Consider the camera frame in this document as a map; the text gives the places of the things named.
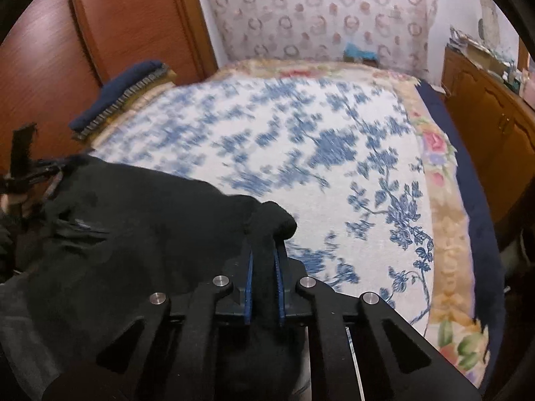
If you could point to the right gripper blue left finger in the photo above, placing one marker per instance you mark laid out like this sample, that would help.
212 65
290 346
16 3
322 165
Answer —
248 287

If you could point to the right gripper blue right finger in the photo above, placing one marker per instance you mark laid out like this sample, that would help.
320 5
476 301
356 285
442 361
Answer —
281 273

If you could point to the black printed t-shirt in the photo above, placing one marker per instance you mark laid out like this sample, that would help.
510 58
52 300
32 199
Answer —
128 284

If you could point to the navy folded blanket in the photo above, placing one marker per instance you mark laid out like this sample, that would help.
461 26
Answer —
115 93

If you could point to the blue floral white cloth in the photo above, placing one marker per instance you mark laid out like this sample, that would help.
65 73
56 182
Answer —
340 156

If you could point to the brown louvered wardrobe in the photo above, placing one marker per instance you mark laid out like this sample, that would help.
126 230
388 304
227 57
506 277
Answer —
57 54

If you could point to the beaded cushion mat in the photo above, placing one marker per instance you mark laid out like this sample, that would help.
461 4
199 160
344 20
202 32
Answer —
102 122

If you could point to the pink floral bedspread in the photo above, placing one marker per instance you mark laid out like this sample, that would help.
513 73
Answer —
453 327

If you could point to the navy bed sheet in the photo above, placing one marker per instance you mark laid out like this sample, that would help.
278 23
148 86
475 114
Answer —
488 269

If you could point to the blue item on box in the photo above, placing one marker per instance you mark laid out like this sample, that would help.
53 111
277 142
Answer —
354 54

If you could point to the pink circle patterned curtain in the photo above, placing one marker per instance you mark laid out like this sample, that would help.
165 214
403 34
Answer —
396 32

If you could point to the wooden sideboard cabinet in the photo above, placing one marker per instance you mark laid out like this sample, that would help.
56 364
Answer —
497 128

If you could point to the cardboard box on sideboard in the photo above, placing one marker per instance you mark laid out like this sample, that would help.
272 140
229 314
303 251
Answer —
483 58

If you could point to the beige side window curtain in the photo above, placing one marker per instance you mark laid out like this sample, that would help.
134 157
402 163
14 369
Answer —
489 29

